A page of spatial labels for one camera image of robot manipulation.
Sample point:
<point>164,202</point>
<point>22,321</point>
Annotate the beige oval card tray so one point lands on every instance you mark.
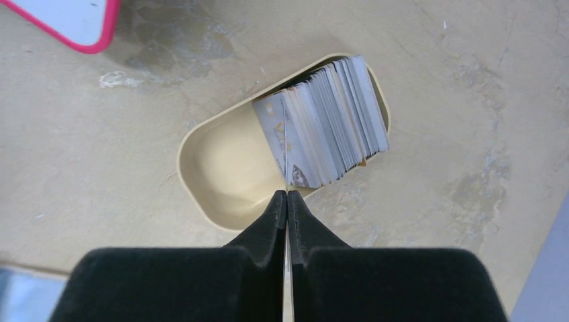
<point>226,165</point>

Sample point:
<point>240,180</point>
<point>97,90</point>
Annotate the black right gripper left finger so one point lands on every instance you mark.
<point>240,281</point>

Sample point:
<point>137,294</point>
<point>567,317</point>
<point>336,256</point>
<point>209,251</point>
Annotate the beige card holder wallet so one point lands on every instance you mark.
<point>28,295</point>

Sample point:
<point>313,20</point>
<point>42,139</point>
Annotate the pink framed whiteboard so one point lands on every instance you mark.
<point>86,26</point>

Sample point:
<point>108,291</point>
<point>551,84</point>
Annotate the white credit card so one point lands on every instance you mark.
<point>288,260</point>

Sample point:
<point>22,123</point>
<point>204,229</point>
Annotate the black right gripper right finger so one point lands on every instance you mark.
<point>332,281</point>

